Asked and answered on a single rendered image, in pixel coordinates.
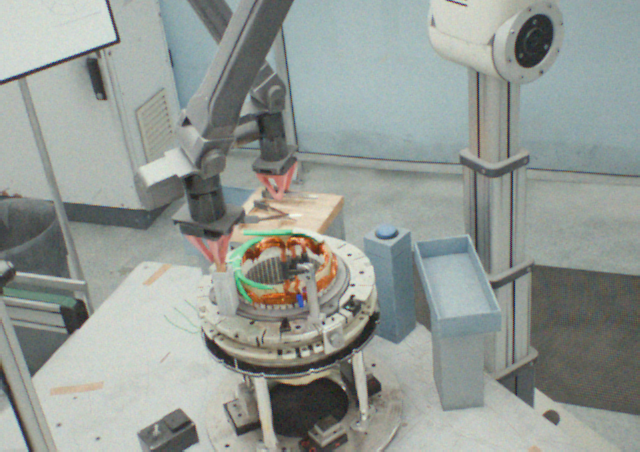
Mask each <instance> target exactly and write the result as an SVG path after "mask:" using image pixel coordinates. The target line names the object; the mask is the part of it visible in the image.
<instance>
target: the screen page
mask: <svg viewBox="0 0 640 452"><path fill-rule="evenodd" d="M114 40H116V37H115V33H114V30H113V27H112V23H111V20H110V16H109V13H108V10H107V7H106V4H105V0H0V81H1V80H3V79H6V78H9V77H12V76H15V75H18V74H21V73H22V72H25V71H28V70H31V69H34V68H37V67H39V66H42V65H45V64H48V63H51V62H54V61H57V60H58V59H61V58H64V57H67V56H70V55H73V54H76V53H78V52H81V51H84V50H87V49H90V48H93V47H95V46H100V45H103V44H106V43H109V42H112V41H114Z"/></svg>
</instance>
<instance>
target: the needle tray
mask: <svg viewBox="0 0 640 452"><path fill-rule="evenodd" d="M414 249H415V261H416V265H417V267H418V270H419V273H420V277H421V280H422V283H423V287H424V293H425V297H426V300H427V303H428V305H429V309H430V321H431V341H432V360H433V378H434V381H435V385H436V388H437V392H438V395H439V399H440V403H441V406H442V410H443V412H447V411H455V410H462V409H469V408H477V407H484V355H483V334H484V333H492V332H498V331H501V310H500V308H499V305H498V304H497V302H496V297H495V294H494V292H493V290H492V287H491V285H490V283H489V280H488V278H487V275H486V273H485V271H484V268H483V267H482V265H481V262H480V260H479V257H478V255H477V253H476V250H475V248H474V246H473V243H472V241H471V238H470V236H469V234H464V235H457V236H449V237H442V238H434V239H426V240H419V241H414Z"/></svg>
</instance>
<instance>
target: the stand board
mask: <svg viewBox="0 0 640 452"><path fill-rule="evenodd" d="M262 191H266V190H265V187H260V188H259V189H258V190H257V191H256V192H255V193H254V194H253V195H252V196H251V197H250V198H249V199H248V200H247V202H246V203H245V204H244V205H243V206H242V207H244V208H245V214H247V213H248V211H249V210H250V209H251V208H252V207H253V206H254V205H253V200H255V199H256V200H259V199H260V198H261V197H262V193H261V192H262ZM302 193H307V194H308V193H309V192H302ZM309 194H314V195H318V197H317V199H307V198H306V199H303V200H302V201H301V203H300V204H299V205H298V206H296V205H295V198H282V199H281V200H276V199H269V198H268V199H267V200H266V201H265V202H266V203H269V204H270V206H272V207H275V208H277V209H278V210H280V211H282V212H284V213H288V214H301V216H290V218H293V219H296V220H297V222H296V221H291V220H286V222H285V223H284V224H283V225H282V227H281V228H280V229H294V228H298V229H302V230H308V231H314V232H316V233H317V234H320V235H322V234H323V233H324V232H325V231H326V230H327V228H328V227H329V226H330V224H331V223H332V221H333V220H334V219H335V217H336V216H337V214H338V213H339V212H340V210H341V209H342V207H343V206H344V196H343V195H335V194H326V193H309ZM254 215H258V216H259V217H266V216H274V215H277V214H276V213H272V212H270V211H265V210H262V209H258V210H257V211H256V213H255V214H254ZM254 215H253V216H254ZM243 230H252V231H270V230H278V228H277V220H271V221H262V222H259V224H245V225H244V227H243V228H242V229H241V230H240V231H238V229H237V226H236V228H235V231H234V232H233V235H232V237H231V240H230V241H236V242H242V243H245V242H246V241H247V240H249V239H252V238H255V237H258V236H255V235H243Z"/></svg>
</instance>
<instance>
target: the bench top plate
mask: <svg viewBox="0 0 640 452"><path fill-rule="evenodd" d="M163 265H164V264H161V263H153V262H142V263H141V264H140V265H138V266H137V267H136V268H134V270H133V271H132V272H131V273H130V275H129V276H128V277H127V278H126V279H125V280H124V282H123V283H122V284H121V285H120V286H119V287H118V288H117V289H116V290H115V291H114V292H113V294H112V295H111V296H110V297H109V298H108V299H107V300H106V301H105V302H104V303H103V304H102V305H101V306H100V307H99V308H98V309H97V310H96V311H95V312H94V314H93V316H92V317H91V318H90V319H89V320H88V321H87V322H86V323H85V324H84V325H83V326H82V328H81V329H80V330H79V331H78V332H77V333H76V334H75V335H74V336H73V337H72V338H71V340H70V341H68V342H67V343H66V344H65V345H64V346H63V347H62V348H61V349H60V351H59V352H58V354H57V355H56V356H55V357H54V358H53V359H52V360H51V362H50V363H49V364H48V365H47V366H46V367H45V368H44V369H43V370H42V371H41V372H40V374H39V375H38V376H37V377H35V378H34V379H33V380H32V381H33V384H34V387H35V390H36V392H37V395H38V398H39V401H40V404H41V406H42V409H43V412H44V414H45V417H46V419H47V422H48V425H49V428H50V430H51V433H52V436H53V439H54V442H55V444H56V447H57V450H59V451H64V452H143V451H141V447H140V444H139V441H138V438H137V434H136V432H137V431H139V430H141V429H143V428H145V427H146V426H148V425H150V424H152V423H154V422H155V421H157V420H159V419H161V418H163V416H164V415H167V414H169V413H171V412H172V411H174V410H176V409H178V408H180V409H182V410H183V411H184V412H185V413H186V414H187V415H188V416H189V417H190V418H191V419H192V420H193V421H194V422H195V423H196V426H197V432H198V436H199V440H200V442H199V443H197V444H195V445H193V447H192V448H191V447H190V448H191V449H190V448H188V449H187V450H185V451H183V452H215V450H214V449H213V447H212V445H211V443H210V441H209V439H208V435H207V431H206V426H205V414H206V408H207V405H208V402H209V399H210V397H211V395H212V393H213V391H214V390H215V388H216V386H217V385H218V384H219V382H220V381H221V380H222V379H224V378H225V377H226V376H227V375H228V374H229V373H230V372H231V371H230V370H228V369H226V368H225V367H223V366H222V364H218V363H217V366H215V361H214V359H212V357H211V356H210V355H209V354H208V353H207V352H206V351H205V350H204V349H205V348H204V346H203V341H202V337H201V332H199V333H197V334H191V333H190V332H187V331H185V330H182V329H180V328H177V327H175V326H174V325H172V324H171V323H169V322H168V321H167V318H168V320H169V321H170V322H172V323H173V324H175V325H177V326H179V327H181V328H184V329H186V330H189V331H191V332H192V333H195V332H197V331H201V328H196V327H194V326H193V325H192V324H191V323H190V322H189V321H188V320H187V319H186V317H185V316H184V315H182V314H181V313H180V312H179V311H181V312H182V313H183V314H185V315H186V316H187V317H188V319H189V320H190V321H191V322H192V323H193V324H194V325H195V326H197V327H201V318H200V319H199V318H198V314H197V310H196V309H195V308H194V307H193V306H192V305H194V306H195V307H196V305H197V306H198V302H197V289H198V286H199V283H200V281H201V279H202V277H203V275H202V270H201V268H191V267H183V266H175V265H172V266H171V267H170V268H168V269H167V271H166V272H165V273H164V274H163V275H162V276H160V277H159V278H158V279H157V280H156V281H155V282H154V283H152V284H151V285H150V286H146V285H143V284H142V283H143V282H144V281H145V280H147V279H148V278H149V277H150V276H151V275H152V274H153V273H155V272H156V271H157V270H158V269H159V268H161V267H162V266H163ZM183 299H184V300H186V301H187V302H189V303H190V304H191V305H189V304H188V303H186V302H185V301H184V300H183ZM172 306H174V307H176V308H177V309H178V310H179V311H177V310H176V309H174V307H172ZM198 310H199V312H200V309H199V306H198ZM164 314H165V315H166V316H167V318H166V317H165V315H164ZM416 327H417V328H416V329H415V330H414V331H413V332H411V333H410V334H409V335H408V336H407V337H406V338H405V339H404V340H403V341H401V342H400V343H398V344H396V343H393V342H391V341H387V340H385V339H383V338H380V337H378V336H376V335H375V336H374V338H373V339H372V340H371V341H370V342H369V343H368V344H367V345H366V346H365V347H364V348H363V350H365V351H367V352H369V353H371V354H373V355H375V356H376V357H378V358H379V359H380V360H382V361H383V362H384V363H385V364H386V365H387V367H388V368H389V369H390V370H391V371H392V372H393V374H394V375H395V377H396V378H397V379H398V381H399V384H400V386H401V390H402V395H403V413H402V417H401V421H400V423H399V426H398V428H397V430H396V432H395V434H394V435H393V437H392V438H391V440H390V441H389V442H388V443H387V445H386V447H385V448H384V449H383V450H382V451H380V452H530V451H529V450H528V449H529V448H531V447H532V446H534V445H535V446H536V447H537V448H538V449H540V450H542V451H543V452H590V451H589V450H587V449H585V448H583V447H582V446H581V445H579V444H578V443H577V442H575V441H574V440H573V439H571V438H570V437H569V436H567V435H566V433H564V432H563V431H562V430H561V429H559V428H558V427H557V426H555V425H554V424H553V423H551V422H550V421H549V420H547V419H546V418H545V417H543V416H542V415H541V414H539V413H537V412H535V411H534V410H533V409H531V407H530V406H529V405H527V404H526V403H525V402H523V401H522V400H521V399H519V398H518V397H517V396H515V395H514V394H513V393H511V392H510V391H509V390H507V389H506V388H505V387H503V386H502V385H501V384H500V383H498V382H497V381H496V380H495V379H494V378H491V377H490V376H489V375H487V374H486V373H485V372H484V407H477V408H469V409H462V410H455V411H447V412H443V410H442V406H441V403H440V399H439V395H438V392H437V388H436V385H435V381H434V378H433V360H432V341H431V333H430V332H429V331H428V330H427V329H426V328H425V327H424V326H423V325H421V324H420V323H419V322H417V321H416ZM99 381H104V383H103V387H102V389H98V390H94V391H87V392H79V393H71V394H63V395H55V396H49V393H50V388H54V387H63V386H71V385H79V384H87V383H94V382H99ZM425 417H426V418H428V419H426V418H425ZM429 419H430V420H432V421H433V422H434V423H435V424H436V425H438V426H434V425H435V424H434V423H433V422H432V421H430V420H429ZM431 426H433V427H431ZM430 427H431V428H430ZM8 449H27V448H26V445H25V443H24V440H23V438H22V432H21V430H20V427H19V424H18V422H17V419H16V417H15V414H14V412H13V410H12V407H11V405H10V406H9V408H8V409H7V410H6V411H5V412H4V413H3V414H1V415H0V451H1V450H8Z"/></svg>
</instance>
